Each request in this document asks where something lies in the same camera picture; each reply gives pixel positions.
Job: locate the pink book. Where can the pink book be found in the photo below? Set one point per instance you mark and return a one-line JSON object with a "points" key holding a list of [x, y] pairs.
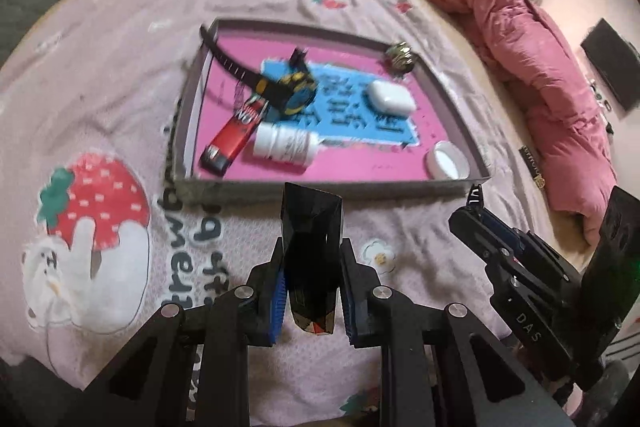
{"points": [[350, 167]]}

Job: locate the black and yellow wristwatch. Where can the black and yellow wristwatch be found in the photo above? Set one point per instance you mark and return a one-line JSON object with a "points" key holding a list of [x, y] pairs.
{"points": [[280, 89]]}

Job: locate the pink quilt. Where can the pink quilt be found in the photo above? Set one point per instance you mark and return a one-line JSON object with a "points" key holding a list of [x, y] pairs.
{"points": [[525, 57]]}

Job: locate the black wall television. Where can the black wall television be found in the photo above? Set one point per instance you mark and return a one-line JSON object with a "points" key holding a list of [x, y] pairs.
{"points": [[612, 62]]}

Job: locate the brass threaded fitting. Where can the brass threaded fitting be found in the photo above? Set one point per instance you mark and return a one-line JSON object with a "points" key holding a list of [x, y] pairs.
{"points": [[399, 56]]}

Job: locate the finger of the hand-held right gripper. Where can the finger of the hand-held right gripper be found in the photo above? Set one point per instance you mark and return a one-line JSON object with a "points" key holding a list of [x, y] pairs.
{"points": [[475, 234], [497, 222]]}

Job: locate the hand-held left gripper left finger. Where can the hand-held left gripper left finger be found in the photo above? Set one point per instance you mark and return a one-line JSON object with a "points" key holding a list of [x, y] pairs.
{"points": [[277, 307]]}

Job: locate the black and gold tag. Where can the black and gold tag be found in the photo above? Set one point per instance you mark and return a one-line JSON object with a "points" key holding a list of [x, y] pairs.
{"points": [[532, 166]]}

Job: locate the white bottle cap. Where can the white bottle cap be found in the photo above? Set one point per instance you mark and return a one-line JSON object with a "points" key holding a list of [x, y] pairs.
{"points": [[447, 161]]}

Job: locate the black faceted box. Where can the black faceted box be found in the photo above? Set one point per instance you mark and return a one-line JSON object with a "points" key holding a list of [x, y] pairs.
{"points": [[310, 247]]}

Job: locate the white earbuds case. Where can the white earbuds case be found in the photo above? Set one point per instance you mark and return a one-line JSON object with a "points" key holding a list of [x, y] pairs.
{"points": [[390, 96]]}

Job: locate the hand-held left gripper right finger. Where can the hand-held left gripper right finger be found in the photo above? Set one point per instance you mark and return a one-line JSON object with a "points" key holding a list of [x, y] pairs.
{"points": [[351, 307]]}

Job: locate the strawberry printed blanket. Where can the strawberry printed blanket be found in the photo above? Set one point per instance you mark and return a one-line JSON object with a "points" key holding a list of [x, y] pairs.
{"points": [[100, 82]]}

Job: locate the white pill bottle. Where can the white pill bottle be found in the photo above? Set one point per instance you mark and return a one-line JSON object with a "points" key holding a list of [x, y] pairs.
{"points": [[285, 144]]}

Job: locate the shallow grey cardboard box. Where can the shallow grey cardboard box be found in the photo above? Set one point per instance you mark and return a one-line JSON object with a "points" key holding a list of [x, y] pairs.
{"points": [[225, 189]]}

